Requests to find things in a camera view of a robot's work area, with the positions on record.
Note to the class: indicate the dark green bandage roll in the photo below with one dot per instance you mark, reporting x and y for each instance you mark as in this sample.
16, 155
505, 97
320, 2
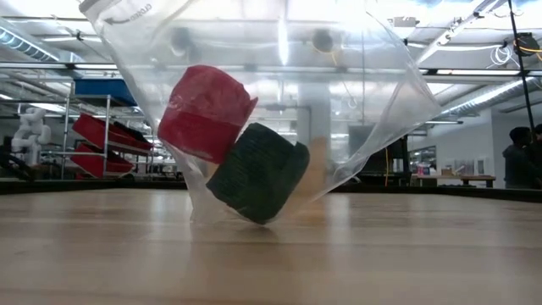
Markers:
258, 173

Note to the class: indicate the clear plastic zip bag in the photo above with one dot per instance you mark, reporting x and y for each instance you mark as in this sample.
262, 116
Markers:
296, 84

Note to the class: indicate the red bandage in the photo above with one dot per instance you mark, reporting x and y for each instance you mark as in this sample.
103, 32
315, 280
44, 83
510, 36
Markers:
203, 114

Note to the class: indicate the white round pillar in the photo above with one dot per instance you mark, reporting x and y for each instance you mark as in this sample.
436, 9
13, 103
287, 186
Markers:
313, 110

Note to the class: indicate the red tilted storage bin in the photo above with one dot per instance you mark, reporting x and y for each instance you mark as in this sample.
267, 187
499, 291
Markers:
110, 133
97, 163

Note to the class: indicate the wooden workbench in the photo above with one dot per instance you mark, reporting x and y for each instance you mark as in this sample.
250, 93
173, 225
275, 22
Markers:
466, 180

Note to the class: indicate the metal shelf rack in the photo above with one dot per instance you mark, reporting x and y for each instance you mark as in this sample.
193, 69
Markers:
66, 127

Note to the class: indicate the white robot figure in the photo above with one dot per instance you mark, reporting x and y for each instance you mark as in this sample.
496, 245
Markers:
31, 135

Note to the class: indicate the person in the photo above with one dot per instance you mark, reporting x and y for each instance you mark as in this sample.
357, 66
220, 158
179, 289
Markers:
538, 144
516, 165

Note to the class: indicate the thin black slanted pole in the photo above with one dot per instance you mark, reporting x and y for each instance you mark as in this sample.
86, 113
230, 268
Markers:
521, 63

